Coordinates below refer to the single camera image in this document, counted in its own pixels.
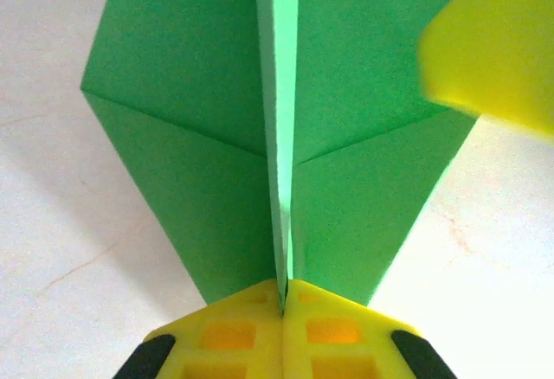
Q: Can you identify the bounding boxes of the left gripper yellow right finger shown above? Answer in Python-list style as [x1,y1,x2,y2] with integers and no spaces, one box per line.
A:
[283,278,455,379]

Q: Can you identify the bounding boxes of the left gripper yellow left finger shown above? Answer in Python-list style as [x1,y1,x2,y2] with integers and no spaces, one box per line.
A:
[111,278,285,379]

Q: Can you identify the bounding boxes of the green paper sheet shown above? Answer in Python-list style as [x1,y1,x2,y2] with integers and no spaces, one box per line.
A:
[80,0,477,307]

